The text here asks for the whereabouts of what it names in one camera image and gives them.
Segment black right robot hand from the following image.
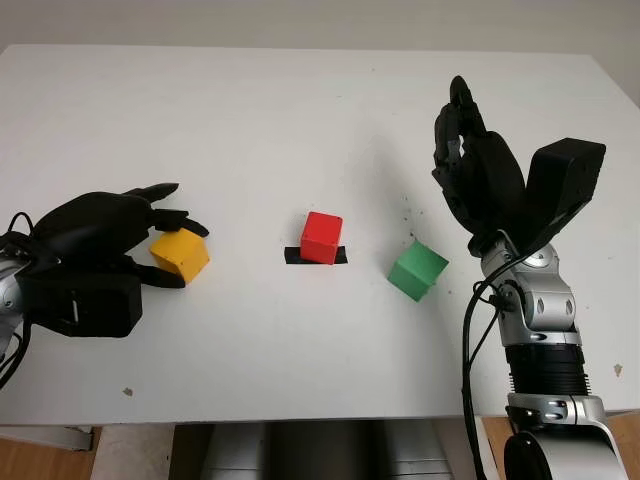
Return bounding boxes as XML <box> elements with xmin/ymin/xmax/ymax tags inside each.
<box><xmin>431</xmin><ymin>74</ymin><xmax>529</xmax><ymax>254</ymax></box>

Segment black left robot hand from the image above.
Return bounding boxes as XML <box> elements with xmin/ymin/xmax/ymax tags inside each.
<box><xmin>29</xmin><ymin>182</ymin><xmax>210</xmax><ymax>290</ymax></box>

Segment yellow cube block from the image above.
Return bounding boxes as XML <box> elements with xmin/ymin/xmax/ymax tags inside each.
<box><xmin>149</xmin><ymin>228</ymin><xmax>211</xmax><ymax>286</ymax></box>

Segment green cube block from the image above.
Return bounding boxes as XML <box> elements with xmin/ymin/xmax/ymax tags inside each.
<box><xmin>387</xmin><ymin>238</ymin><xmax>450</xmax><ymax>303</ymax></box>

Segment red cube block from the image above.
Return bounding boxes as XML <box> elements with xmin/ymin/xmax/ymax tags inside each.
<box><xmin>299</xmin><ymin>210</ymin><xmax>345</xmax><ymax>265</ymax></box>

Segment black tape strip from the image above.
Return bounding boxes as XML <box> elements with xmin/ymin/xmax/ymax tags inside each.
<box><xmin>283</xmin><ymin>245</ymin><xmax>350</xmax><ymax>266</ymax></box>

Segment white table leg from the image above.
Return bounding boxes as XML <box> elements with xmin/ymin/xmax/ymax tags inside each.
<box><xmin>473</xmin><ymin>418</ymin><xmax>502</xmax><ymax>480</ymax></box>

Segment grey robot torso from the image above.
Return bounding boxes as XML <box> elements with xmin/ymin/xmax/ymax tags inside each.
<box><xmin>172</xmin><ymin>422</ymin><xmax>481</xmax><ymax>480</ymax></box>

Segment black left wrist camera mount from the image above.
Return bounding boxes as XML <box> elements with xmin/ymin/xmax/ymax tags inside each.
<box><xmin>19</xmin><ymin>272</ymin><xmax>145</xmax><ymax>339</ymax></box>

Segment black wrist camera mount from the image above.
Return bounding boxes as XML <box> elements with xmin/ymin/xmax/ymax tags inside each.
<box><xmin>519</xmin><ymin>138</ymin><xmax>607</xmax><ymax>256</ymax></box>
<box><xmin>19</xmin><ymin>272</ymin><xmax>145</xmax><ymax>339</ymax></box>

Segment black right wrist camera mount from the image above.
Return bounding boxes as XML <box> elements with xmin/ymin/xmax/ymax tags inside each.
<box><xmin>519</xmin><ymin>138</ymin><xmax>607</xmax><ymax>256</ymax></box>

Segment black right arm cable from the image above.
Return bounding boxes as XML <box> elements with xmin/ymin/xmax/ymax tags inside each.
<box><xmin>459</xmin><ymin>252</ymin><xmax>519</xmax><ymax>480</ymax></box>

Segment grey table frame bracket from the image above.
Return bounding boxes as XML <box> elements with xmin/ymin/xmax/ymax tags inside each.
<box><xmin>47</xmin><ymin>424</ymin><xmax>96</xmax><ymax>453</ymax></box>

